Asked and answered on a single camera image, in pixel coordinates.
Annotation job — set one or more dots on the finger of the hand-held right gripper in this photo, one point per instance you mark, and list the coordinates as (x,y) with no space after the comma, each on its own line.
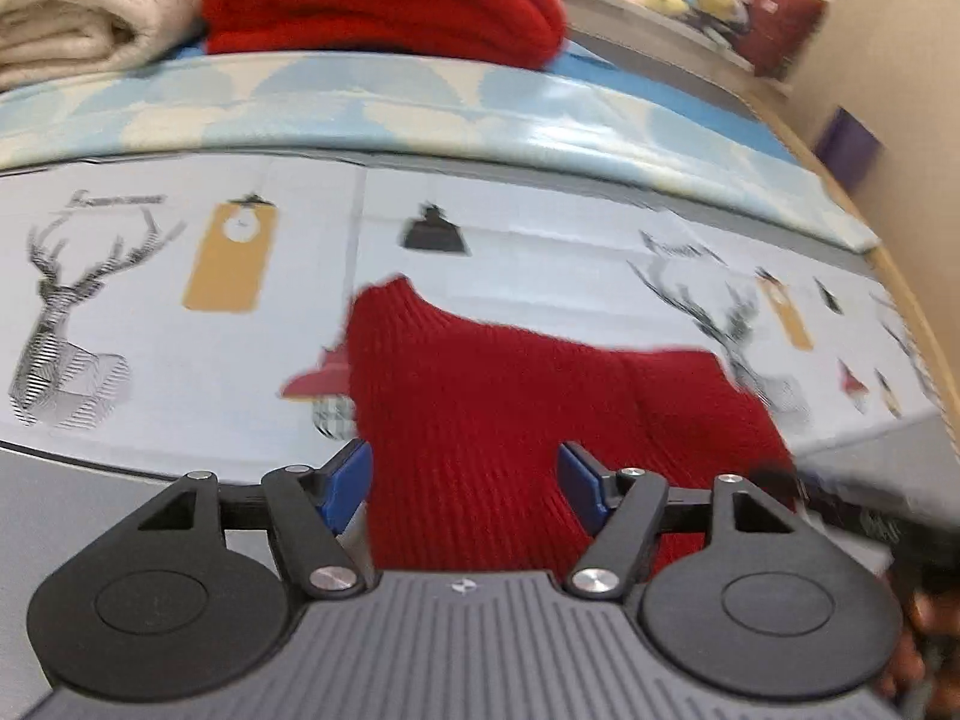
(776,487)

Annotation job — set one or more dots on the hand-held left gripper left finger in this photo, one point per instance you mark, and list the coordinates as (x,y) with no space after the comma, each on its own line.
(349,484)

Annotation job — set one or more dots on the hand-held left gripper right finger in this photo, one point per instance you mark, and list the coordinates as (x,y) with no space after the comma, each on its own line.
(585,484)

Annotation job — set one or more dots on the dark red knit sweater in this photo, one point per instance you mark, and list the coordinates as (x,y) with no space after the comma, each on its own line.
(487,405)

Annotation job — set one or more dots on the person's right hand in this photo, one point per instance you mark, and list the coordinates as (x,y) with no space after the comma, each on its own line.
(926,637)

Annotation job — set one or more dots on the deer printed bed sheet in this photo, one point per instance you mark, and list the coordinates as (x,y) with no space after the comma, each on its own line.
(150,240)

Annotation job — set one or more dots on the purple box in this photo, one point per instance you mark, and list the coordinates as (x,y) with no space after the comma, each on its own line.
(847,150)

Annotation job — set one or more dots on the light blue patterned quilt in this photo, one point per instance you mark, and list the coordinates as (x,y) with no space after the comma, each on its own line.
(375,101)

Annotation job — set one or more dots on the beige window sill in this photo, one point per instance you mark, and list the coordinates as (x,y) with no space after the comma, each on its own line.
(637,34)

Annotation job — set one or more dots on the dark red cushion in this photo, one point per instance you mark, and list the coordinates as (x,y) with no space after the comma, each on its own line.
(784,26)

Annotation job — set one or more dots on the red folded blanket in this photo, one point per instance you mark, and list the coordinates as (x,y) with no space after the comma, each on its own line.
(375,0)

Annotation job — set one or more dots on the cream folded fleece blanket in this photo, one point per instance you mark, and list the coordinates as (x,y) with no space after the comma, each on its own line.
(82,15)

